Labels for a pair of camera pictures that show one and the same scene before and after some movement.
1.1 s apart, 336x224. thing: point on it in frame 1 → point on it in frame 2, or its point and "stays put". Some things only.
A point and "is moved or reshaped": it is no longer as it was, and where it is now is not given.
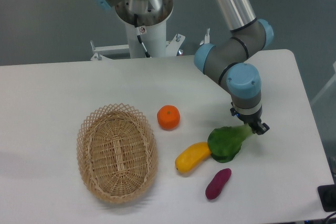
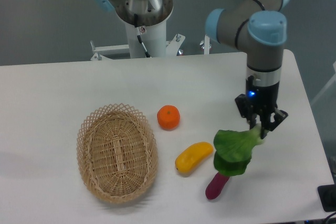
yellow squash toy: x=192 y=157 stays put
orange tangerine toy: x=168 y=117 stays put
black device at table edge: x=327 y=196 stays put
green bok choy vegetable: x=224 y=142 is moved or reshaped
